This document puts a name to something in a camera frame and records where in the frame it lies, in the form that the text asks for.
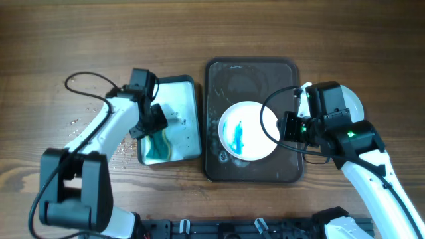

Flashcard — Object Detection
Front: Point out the pale grey plate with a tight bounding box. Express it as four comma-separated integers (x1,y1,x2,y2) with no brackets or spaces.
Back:
297,82,365,123

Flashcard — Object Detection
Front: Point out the green and yellow sponge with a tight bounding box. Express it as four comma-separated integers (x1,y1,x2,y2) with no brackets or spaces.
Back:
145,129,171,161

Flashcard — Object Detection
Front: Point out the white plate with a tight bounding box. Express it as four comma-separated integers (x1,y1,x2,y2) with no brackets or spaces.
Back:
218,101,280,161

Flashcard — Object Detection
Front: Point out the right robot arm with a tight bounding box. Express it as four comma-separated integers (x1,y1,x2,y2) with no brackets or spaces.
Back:
279,82,424,238

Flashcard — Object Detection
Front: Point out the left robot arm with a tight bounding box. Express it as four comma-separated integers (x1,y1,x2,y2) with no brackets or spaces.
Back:
28,68,168,238

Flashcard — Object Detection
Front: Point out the black tray with white water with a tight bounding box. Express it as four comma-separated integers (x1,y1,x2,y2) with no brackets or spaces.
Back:
137,75,202,165

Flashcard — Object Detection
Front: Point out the dark brown serving tray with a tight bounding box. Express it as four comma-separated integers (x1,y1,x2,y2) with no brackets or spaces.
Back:
203,57,303,183

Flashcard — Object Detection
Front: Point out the right black cable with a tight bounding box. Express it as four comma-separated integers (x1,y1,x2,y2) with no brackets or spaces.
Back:
259,86,425,233

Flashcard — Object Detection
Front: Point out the black cable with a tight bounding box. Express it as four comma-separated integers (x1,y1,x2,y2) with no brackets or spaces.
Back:
259,86,425,233
27,71,160,239

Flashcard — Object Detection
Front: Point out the left black cable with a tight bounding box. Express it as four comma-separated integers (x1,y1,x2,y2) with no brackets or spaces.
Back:
27,71,160,239

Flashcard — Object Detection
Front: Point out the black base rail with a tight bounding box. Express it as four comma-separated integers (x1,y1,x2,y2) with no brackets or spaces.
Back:
136,218,325,239

